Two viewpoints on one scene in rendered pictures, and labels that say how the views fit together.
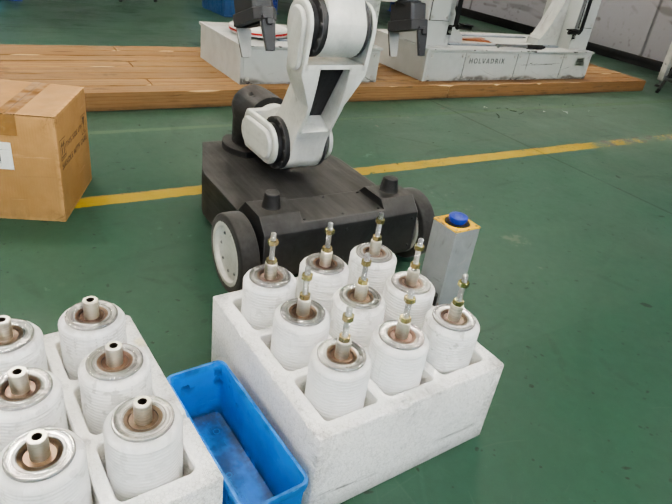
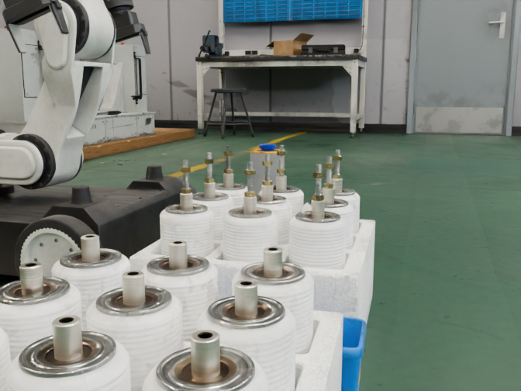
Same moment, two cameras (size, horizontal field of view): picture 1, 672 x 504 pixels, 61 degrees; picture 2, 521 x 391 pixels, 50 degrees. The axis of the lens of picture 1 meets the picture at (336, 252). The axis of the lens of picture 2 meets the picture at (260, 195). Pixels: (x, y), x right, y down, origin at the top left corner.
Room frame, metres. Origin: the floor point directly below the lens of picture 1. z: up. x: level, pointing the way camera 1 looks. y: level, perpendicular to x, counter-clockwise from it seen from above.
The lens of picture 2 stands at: (0.02, 0.60, 0.46)
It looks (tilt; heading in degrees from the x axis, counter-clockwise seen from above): 11 degrees down; 322
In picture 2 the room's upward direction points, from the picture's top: straight up
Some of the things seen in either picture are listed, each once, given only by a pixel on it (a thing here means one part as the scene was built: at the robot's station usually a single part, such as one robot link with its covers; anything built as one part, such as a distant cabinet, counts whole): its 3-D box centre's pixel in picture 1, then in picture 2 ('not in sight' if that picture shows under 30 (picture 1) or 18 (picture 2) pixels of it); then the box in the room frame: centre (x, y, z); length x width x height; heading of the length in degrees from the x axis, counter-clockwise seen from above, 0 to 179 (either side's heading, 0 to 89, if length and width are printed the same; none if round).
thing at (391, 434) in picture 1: (347, 366); (267, 279); (0.85, -0.05, 0.09); 0.39 x 0.39 x 0.18; 37
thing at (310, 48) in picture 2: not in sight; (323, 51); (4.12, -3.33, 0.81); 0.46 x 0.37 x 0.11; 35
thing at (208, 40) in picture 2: not in sight; (211, 45); (4.79, -2.46, 0.87); 0.41 x 0.17 x 0.25; 125
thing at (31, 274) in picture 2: (3, 329); (32, 279); (0.62, 0.45, 0.26); 0.02 x 0.02 x 0.03
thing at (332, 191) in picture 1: (289, 168); (43, 192); (1.54, 0.17, 0.19); 0.64 x 0.52 x 0.33; 35
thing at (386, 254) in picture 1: (374, 252); (228, 187); (1.02, -0.08, 0.25); 0.08 x 0.08 x 0.01
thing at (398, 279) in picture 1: (410, 283); (281, 189); (0.92, -0.15, 0.25); 0.08 x 0.08 x 0.01
